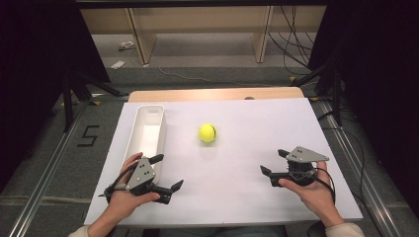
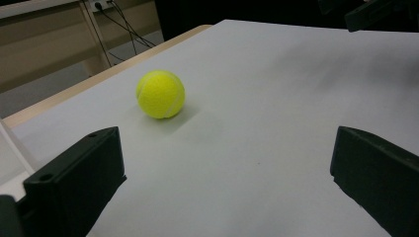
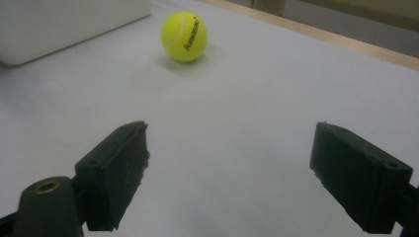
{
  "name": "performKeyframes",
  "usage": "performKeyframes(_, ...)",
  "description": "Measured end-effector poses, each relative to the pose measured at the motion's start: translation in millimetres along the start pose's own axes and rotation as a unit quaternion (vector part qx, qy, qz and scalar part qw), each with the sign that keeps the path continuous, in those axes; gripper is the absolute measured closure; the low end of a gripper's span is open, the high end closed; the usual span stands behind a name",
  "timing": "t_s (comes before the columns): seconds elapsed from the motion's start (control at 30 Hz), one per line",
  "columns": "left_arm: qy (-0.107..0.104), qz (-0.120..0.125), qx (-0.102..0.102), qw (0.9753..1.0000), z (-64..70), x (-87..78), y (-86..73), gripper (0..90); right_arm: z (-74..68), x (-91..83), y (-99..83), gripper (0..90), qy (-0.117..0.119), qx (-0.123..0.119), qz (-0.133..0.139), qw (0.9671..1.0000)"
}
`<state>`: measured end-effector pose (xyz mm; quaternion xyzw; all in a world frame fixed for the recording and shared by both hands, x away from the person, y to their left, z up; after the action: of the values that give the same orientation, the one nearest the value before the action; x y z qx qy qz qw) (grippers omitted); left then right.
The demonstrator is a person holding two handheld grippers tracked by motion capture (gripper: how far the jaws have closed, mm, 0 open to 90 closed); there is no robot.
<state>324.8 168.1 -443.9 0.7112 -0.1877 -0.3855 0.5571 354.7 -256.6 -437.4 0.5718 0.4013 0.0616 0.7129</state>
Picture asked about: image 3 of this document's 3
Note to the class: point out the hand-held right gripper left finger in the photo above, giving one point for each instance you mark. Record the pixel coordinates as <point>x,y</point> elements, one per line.
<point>112,171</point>

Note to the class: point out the white plastic box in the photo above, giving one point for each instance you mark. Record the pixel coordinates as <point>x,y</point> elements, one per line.
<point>66,26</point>

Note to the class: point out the yellow tennis ball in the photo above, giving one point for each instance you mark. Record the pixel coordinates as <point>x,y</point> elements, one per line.
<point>184,38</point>

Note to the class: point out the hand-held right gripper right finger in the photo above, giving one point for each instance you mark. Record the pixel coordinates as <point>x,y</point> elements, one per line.
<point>359,177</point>

